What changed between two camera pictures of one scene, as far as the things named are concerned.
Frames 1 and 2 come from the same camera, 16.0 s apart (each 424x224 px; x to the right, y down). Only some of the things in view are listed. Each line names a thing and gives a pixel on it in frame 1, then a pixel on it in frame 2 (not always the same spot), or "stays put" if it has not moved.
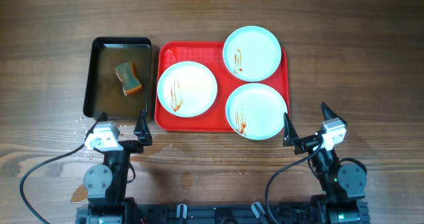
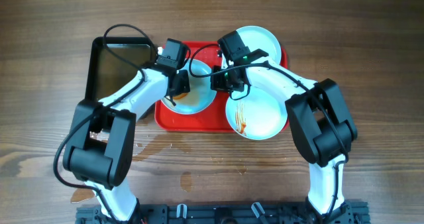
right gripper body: [306, 144] to [226, 81]
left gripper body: [133, 147] to [183, 85]
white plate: [187, 89] stays put
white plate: [256, 111] stays put
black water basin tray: [104, 91] stays put
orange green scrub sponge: [126, 73] to [180, 96]
